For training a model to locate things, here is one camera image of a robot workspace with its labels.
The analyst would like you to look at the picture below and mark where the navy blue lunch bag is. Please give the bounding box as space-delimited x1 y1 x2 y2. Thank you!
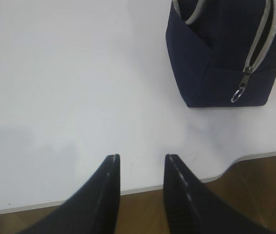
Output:
166 0 276 107

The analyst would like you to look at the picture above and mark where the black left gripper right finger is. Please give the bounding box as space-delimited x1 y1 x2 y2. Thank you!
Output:
163 155 272 234

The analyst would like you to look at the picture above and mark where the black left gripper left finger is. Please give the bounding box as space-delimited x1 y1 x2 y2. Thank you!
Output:
22 155 120 234

